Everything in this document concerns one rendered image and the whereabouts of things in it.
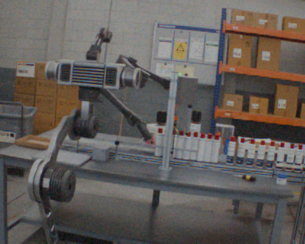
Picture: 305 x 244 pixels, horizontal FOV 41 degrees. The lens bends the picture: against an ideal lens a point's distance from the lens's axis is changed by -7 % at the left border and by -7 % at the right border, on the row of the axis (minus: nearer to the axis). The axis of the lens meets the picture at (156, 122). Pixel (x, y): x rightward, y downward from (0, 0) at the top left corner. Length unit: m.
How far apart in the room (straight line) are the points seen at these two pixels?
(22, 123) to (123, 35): 3.23
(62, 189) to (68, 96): 4.37
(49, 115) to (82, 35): 1.99
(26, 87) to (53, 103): 0.51
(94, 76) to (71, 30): 5.53
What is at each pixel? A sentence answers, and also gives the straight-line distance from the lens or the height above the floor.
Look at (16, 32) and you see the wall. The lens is 8.56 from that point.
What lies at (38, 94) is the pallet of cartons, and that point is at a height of 0.90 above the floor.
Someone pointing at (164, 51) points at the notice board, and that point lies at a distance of 7.45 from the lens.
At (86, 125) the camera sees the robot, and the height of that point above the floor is 1.15.
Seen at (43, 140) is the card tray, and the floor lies 0.84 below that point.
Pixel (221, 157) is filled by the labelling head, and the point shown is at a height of 0.92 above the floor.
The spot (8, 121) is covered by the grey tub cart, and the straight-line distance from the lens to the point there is 5.24.
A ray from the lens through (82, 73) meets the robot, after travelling 2.58.
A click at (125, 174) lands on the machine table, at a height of 0.83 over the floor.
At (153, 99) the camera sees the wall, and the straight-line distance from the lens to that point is 7.63.
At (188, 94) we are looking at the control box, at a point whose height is 1.35.
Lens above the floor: 1.57
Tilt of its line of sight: 8 degrees down
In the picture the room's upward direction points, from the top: 6 degrees clockwise
